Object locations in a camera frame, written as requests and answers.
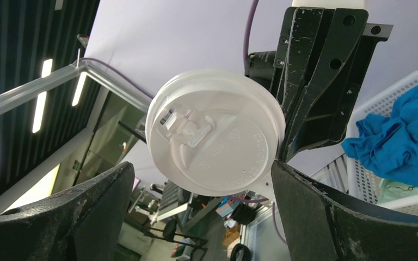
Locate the blue cloth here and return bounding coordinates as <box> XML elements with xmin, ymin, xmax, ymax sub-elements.
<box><xmin>342</xmin><ymin>86</ymin><xmax>418</xmax><ymax>187</ymax></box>

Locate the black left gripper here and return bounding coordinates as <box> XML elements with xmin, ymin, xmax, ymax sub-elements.
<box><xmin>245</xmin><ymin>7</ymin><xmax>393</xmax><ymax>162</ymax></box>

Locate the white coffee cup lid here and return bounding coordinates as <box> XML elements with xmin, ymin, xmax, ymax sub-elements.
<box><xmin>145</xmin><ymin>69</ymin><xmax>286</xmax><ymax>200</ymax></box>

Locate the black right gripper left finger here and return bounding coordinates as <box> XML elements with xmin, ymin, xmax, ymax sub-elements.
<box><xmin>0</xmin><ymin>162</ymin><xmax>135</xmax><ymax>260</ymax></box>

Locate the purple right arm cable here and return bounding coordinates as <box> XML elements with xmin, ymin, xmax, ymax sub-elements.
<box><xmin>227</xmin><ymin>194</ymin><xmax>289</xmax><ymax>247</ymax></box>

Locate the mint green cloth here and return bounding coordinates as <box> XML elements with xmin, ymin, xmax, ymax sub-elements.
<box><xmin>377</xmin><ymin>179</ymin><xmax>418</xmax><ymax>204</ymax></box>

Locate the white plastic basket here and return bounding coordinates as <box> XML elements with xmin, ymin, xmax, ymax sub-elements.
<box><xmin>314</xmin><ymin>70</ymin><xmax>418</xmax><ymax>216</ymax></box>

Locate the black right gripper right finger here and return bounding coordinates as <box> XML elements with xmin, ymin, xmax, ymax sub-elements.
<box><xmin>271</xmin><ymin>161</ymin><xmax>418</xmax><ymax>260</ymax></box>

